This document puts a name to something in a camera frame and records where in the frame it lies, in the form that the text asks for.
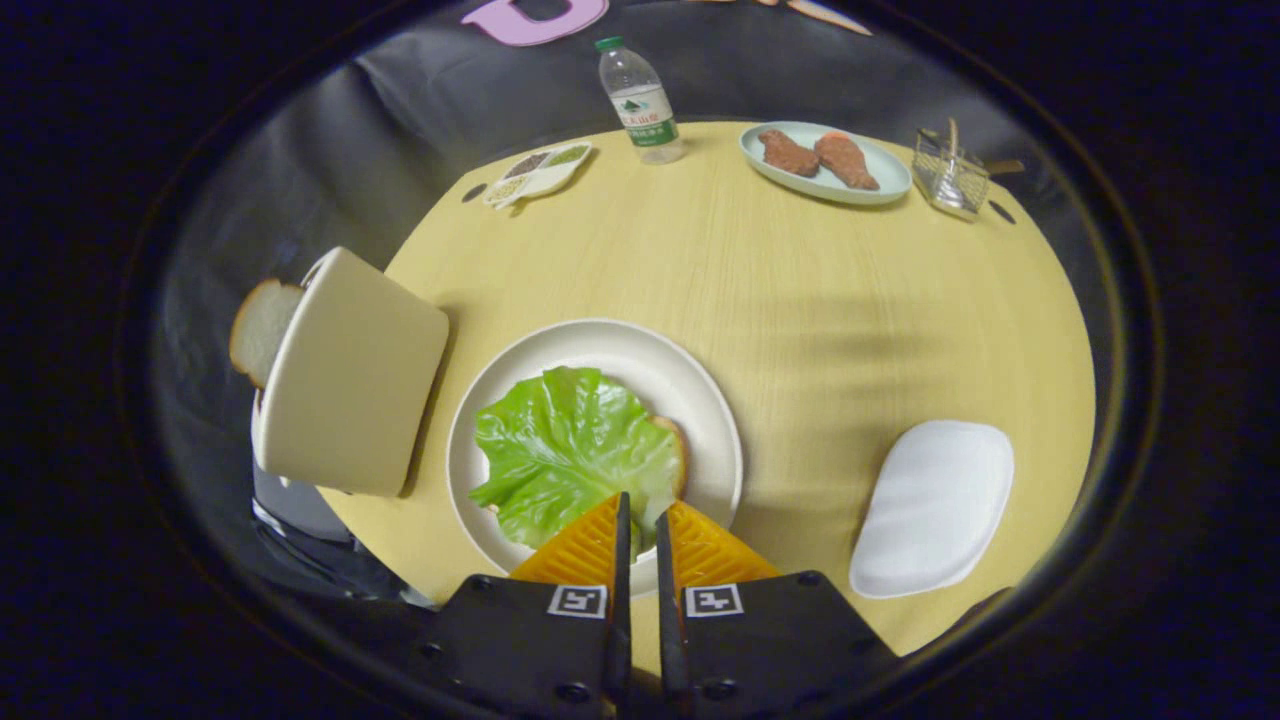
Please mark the cream toaster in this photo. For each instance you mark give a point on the cream toaster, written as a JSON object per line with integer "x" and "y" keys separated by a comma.
{"x": 350, "y": 380}

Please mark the white oblong dish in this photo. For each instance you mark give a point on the white oblong dish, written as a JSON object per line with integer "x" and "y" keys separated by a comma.
{"x": 930, "y": 510}

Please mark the thin wooden stick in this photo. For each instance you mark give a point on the thin wooden stick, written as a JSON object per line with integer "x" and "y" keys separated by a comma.
{"x": 953, "y": 145}

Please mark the pale blue plate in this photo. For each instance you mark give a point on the pale blue plate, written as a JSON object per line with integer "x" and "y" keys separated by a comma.
{"x": 890, "y": 175}

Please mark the round cream plate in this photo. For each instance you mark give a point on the round cream plate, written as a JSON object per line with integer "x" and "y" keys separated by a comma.
{"x": 640, "y": 350}

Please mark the clear water bottle green cap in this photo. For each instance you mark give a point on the clear water bottle green cap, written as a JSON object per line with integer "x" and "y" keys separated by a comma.
{"x": 642, "y": 105}

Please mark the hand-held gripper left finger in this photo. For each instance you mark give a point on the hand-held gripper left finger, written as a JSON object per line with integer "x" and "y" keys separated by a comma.
{"x": 520, "y": 650}

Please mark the white divided seasoning dish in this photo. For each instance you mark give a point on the white divided seasoning dish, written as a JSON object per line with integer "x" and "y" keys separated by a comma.
{"x": 545, "y": 175}

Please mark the brown meat piece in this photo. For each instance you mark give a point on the brown meat piece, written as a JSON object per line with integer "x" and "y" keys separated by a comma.
{"x": 848, "y": 162}
{"x": 788, "y": 153}

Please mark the clear glass cup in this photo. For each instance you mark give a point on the clear glass cup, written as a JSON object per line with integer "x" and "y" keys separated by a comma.
{"x": 950, "y": 185}

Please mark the green lettuce leaf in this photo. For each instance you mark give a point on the green lettuce leaf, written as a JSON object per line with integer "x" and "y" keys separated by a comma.
{"x": 570, "y": 450}

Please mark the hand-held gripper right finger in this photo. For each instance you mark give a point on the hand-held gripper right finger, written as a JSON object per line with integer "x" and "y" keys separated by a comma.
{"x": 780, "y": 650}

